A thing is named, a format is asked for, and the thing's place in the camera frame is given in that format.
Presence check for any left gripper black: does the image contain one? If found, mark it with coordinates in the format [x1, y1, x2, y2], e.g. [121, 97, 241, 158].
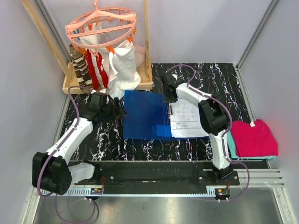
[100, 97, 127, 125]

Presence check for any white table form sheet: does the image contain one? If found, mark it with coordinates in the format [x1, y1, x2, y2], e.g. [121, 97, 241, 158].
[169, 98, 208, 138]

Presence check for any blue plastic folder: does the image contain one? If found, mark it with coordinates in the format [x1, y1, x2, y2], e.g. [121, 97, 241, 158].
[122, 90, 211, 140]

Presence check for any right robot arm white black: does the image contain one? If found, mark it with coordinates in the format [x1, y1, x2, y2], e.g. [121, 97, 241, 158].
[160, 73, 233, 185]

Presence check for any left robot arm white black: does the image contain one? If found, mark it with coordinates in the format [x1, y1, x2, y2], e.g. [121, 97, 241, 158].
[32, 92, 126, 197]

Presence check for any red white striped sock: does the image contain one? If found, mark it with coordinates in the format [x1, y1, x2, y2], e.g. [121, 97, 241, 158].
[85, 50, 108, 90]

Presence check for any white hanging towel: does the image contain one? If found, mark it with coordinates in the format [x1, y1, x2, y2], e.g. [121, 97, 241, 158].
[108, 40, 141, 99]

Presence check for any black marble pattern mat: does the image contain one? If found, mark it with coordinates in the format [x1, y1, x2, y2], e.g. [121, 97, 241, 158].
[71, 63, 251, 161]

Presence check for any pale pink hanging cloth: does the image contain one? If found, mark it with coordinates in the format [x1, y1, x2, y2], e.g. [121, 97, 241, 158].
[135, 44, 146, 68]

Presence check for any brown striped sock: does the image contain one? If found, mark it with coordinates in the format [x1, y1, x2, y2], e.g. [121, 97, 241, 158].
[69, 44, 93, 89]

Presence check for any white cloth behind hanger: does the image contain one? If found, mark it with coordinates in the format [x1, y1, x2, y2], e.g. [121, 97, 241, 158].
[80, 22, 102, 45]

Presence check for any teal folded garment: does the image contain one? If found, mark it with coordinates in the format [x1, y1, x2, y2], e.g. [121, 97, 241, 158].
[227, 132, 276, 160]

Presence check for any pink round clip hanger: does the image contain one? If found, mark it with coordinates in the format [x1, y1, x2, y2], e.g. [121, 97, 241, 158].
[65, 0, 137, 56]

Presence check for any pink folded t-shirt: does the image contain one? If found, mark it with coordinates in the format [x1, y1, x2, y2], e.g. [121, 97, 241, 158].
[231, 119, 278, 157]

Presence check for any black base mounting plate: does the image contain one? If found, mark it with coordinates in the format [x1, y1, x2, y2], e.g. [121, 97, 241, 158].
[74, 168, 240, 187]

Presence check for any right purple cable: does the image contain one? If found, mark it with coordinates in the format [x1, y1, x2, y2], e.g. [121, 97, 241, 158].
[165, 63, 250, 202]

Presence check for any purple cable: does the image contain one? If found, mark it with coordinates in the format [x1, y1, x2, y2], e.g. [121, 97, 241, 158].
[36, 85, 100, 222]
[165, 63, 250, 202]

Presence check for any wooden rack frame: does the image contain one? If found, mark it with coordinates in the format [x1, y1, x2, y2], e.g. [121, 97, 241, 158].
[21, 0, 153, 94]

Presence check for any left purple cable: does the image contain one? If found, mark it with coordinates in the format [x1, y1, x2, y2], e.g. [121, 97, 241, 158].
[36, 85, 100, 222]

